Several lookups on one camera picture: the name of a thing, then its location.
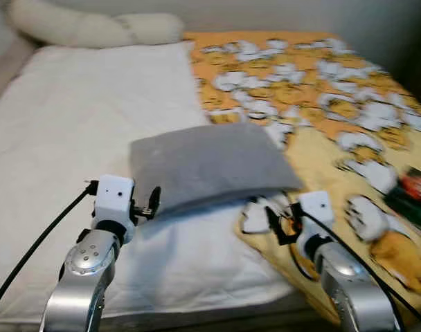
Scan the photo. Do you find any grey plush pillow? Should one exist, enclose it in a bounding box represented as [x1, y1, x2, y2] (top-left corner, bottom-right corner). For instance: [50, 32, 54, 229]
[129, 123, 305, 216]

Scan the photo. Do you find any dark red cover book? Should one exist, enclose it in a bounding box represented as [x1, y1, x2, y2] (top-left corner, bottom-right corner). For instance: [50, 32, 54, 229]
[385, 169, 421, 232]

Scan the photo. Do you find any white quilted mattress pad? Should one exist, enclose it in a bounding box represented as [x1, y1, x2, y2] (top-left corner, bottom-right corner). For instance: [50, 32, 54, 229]
[0, 41, 301, 322]

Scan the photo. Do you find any grey quilted bed base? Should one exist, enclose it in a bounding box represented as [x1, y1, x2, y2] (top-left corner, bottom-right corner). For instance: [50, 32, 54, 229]
[0, 294, 336, 332]

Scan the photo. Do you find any orange cartoon print blanket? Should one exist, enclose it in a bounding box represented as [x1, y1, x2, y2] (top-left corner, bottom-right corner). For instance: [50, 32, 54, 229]
[183, 29, 421, 326]

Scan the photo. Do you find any beige long bolster pillow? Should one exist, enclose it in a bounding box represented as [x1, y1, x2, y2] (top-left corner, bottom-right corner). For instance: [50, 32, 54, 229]
[6, 0, 185, 49]

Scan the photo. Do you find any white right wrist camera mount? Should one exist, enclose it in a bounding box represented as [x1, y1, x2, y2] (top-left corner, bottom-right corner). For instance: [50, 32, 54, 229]
[296, 191, 334, 253]

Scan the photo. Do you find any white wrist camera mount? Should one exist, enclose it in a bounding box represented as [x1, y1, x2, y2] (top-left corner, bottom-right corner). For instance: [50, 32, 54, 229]
[296, 191, 334, 253]
[93, 174, 136, 243]

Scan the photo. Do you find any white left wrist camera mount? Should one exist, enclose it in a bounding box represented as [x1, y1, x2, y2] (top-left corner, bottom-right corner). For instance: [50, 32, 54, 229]
[93, 174, 136, 243]

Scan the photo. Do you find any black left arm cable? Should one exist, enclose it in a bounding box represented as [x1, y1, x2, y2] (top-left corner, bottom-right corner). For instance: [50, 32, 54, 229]
[0, 180, 99, 319]

